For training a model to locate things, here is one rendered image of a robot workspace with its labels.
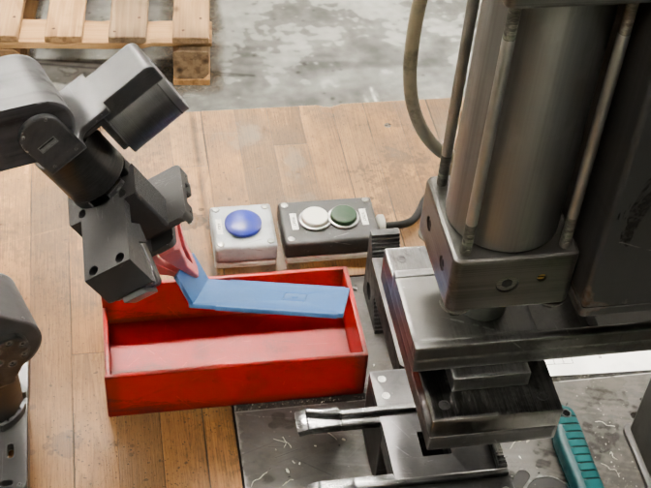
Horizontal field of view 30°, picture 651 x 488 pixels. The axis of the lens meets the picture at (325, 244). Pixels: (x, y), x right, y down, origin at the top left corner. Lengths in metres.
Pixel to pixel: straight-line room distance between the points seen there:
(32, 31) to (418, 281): 2.19
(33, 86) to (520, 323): 0.41
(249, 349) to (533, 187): 0.52
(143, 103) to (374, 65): 2.17
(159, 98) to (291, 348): 0.35
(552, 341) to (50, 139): 0.41
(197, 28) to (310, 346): 1.82
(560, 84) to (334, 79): 2.35
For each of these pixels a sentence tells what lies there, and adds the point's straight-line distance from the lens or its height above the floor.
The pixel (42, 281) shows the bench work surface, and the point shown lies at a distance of 1.32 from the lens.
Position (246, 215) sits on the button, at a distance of 1.32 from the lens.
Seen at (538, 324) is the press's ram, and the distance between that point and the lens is 0.94.
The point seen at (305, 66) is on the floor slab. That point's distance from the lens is 3.11.
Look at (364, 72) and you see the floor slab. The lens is 3.11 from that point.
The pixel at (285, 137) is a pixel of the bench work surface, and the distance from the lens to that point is 1.48.
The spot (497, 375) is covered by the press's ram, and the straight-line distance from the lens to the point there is 0.91.
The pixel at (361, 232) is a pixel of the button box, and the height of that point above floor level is 0.93.
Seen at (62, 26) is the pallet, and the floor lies 0.14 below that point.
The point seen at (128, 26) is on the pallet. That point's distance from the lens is 2.99.
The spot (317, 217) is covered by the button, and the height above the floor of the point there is 0.94.
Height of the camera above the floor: 1.85
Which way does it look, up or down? 45 degrees down
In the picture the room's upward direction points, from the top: 5 degrees clockwise
